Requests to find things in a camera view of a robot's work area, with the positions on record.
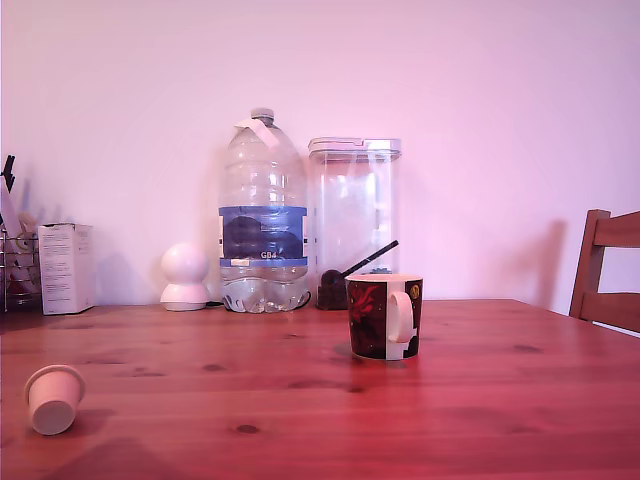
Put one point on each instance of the pale coffee capsule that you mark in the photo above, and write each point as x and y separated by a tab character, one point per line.
54	400

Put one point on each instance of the dark patterned coffee mug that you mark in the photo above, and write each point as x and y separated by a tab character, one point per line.
367	320

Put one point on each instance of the clear plastic lidded container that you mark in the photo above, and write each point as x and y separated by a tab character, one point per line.
352	200

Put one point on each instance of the small dark jar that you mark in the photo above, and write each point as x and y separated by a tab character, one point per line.
330	292

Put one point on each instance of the black stick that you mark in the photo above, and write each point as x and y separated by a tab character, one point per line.
372	257

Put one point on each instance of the large clear water bottle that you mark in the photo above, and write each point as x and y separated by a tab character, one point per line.
262	235

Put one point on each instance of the white printed carton box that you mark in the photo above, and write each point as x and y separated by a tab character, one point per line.
62	270

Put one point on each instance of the wooden chair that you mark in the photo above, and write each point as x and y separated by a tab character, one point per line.
602	300

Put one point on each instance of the black clip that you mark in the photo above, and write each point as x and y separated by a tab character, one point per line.
8	172

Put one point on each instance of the small white round camera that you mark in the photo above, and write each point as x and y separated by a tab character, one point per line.
184	265

